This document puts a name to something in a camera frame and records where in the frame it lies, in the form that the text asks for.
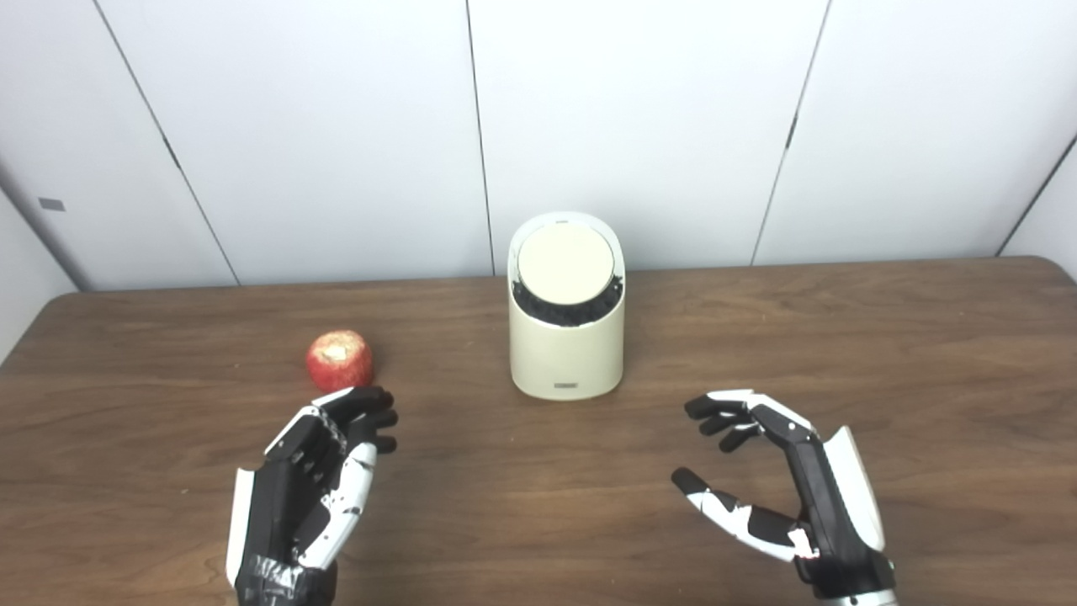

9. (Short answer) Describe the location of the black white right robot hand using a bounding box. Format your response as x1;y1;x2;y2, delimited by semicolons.
671;389;897;600

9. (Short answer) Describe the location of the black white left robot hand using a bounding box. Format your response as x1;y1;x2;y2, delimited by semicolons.
225;385;400;606

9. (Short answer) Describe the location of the red apple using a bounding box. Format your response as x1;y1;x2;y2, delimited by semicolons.
305;330;374;392

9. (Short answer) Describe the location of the cream-colored tabletop bin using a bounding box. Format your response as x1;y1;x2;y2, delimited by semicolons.
507;212;626;401

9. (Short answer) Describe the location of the round cream bin lid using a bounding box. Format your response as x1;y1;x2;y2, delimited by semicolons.
517;222;613;306

